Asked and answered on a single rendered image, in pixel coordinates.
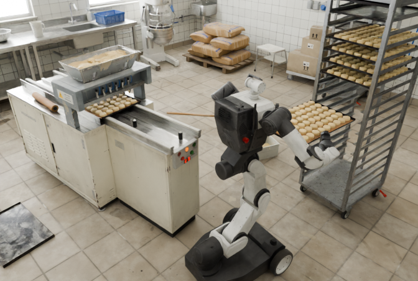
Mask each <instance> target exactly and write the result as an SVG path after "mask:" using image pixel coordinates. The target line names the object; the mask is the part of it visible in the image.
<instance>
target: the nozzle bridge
mask: <svg viewBox="0 0 418 281"><path fill-rule="evenodd" d="M131 76H132V82H131ZM124 77H125V78H126V84H125V78H124ZM127 78H129V81H130V82H131V83H130V86H128V83H127V80H128V79H127ZM121 80H123V82H124V84H125V85H124V88H122V86H121ZM119 81H120V87H119V88H118V90H117V91H116V89H115V82H117V85H118V86H119ZM112 82H113V84H112ZM151 83H152V77H151V66H150V65H147V64H144V63H141V62H137V61H135V62H134V64H133V66H132V68H128V69H126V70H123V71H119V72H117V73H114V74H112V75H108V76H105V77H102V78H99V79H97V80H94V81H91V82H88V83H85V84H84V83H81V82H79V81H76V80H74V79H73V78H72V77H71V76H70V75H69V76H66V77H63V78H60V79H57V80H54V81H51V84H52V89H53V93H54V96H55V100H56V101H58V102H60V103H62V104H63V108H64V112H65V117H66V120H67V124H68V125H69V126H71V127H73V128H75V129H77V128H79V127H80V123H79V120H78V114H77V111H78V112H81V111H84V110H85V107H88V106H91V105H92V104H95V103H98V102H100V101H103V100H105V99H108V98H110V97H113V96H116V95H117V94H120V93H123V92H125V91H128V90H131V89H133V92H134V97H136V98H139V99H142V100H144V99H145V98H146V94H145V87H144V84H147V85H148V84H151ZM105 84H106V85H105ZM109 85H111V89H113V90H112V93H110V92H109V88H108V87H109ZM113 85H114V88H113ZM106 86H107V92H106V93H105V95H104V96H103V92H102V87H104V90H105V91H106ZM99 87H100V89H99ZM95 90H97V91H98V94H99V93H100V95H99V98H96V94H95Z"/></svg>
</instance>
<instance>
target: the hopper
mask: <svg viewBox="0 0 418 281"><path fill-rule="evenodd" d="M113 50H115V51H116V52H117V51H122V52H124V53H126V54H127V55H125V56H123V57H119V58H115V59H113V60H109V61H107V62H103V63H99V64H97V65H93V66H90V67H87V68H83V69H81V70H80V69H78V68H75V67H72V66H71V65H77V64H79V63H81V62H84V61H85V60H87V59H88V58H98V57H102V56H103V55H105V53H108V52H110V51H113ZM139 52H140V51H138V50H134V49H131V48H127V47H123V46H120V45H115V46H112V47H108V48H104V49H101V50H97V51H94V52H90V53H86V54H83V55H79V56H76V57H72V58H68V59H65V60H61V61H58V62H59V63H60V64H61V65H62V66H63V67H64V69H65V70H66V71H67V73H68V74H69V75H70V76H71V77H72V78H73V79H74V80H76V81H79V82H81V83H84V84H85V83H88V82H91V81H94V80H97V79H99V78H102V77H105V76H108V75H112V74H114V73H117V72H119V71H123V70H126V69H128V68H132V66H133V64H134V62H135V60H136V58H137V56H138V54H139Z"/></svg>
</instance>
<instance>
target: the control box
mask: <svg viewBox="0 0 418 281"><path fill-rule="evenodd" d="M193 143H196V145H195V147H193ZM187 147H188V151H185V149H186V148H187ZM191 151H193V154H190V152H191ZM179 152H181V154H180V156H178V153H179ZM196 155H198V150H197V139H196V138H193V139H192V140H190V141H188V142H187V143H185V144H184V145H182V146H180V147H179V148H177V149H175V150H174V154H173V155H172V166H173V168H174V169H177V168H179V167H180V166H182V165H183V164H185V161H187V162H188V161H189V157H190V160H191V159H192V158H194V157H195V156H196ZM182 157H185V158H184V160H183V161H182V160H181V158H182ZM186 159H187V160H186Z"/></svg>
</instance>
